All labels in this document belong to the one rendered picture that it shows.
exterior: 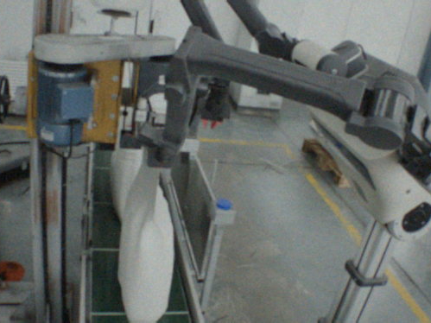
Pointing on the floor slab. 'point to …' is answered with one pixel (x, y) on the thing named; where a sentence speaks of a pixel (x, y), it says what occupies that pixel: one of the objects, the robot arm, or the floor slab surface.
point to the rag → (9, 271)
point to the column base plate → (8, 290)
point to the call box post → (211, 267)
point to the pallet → (325, 161)
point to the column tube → (61, 22)
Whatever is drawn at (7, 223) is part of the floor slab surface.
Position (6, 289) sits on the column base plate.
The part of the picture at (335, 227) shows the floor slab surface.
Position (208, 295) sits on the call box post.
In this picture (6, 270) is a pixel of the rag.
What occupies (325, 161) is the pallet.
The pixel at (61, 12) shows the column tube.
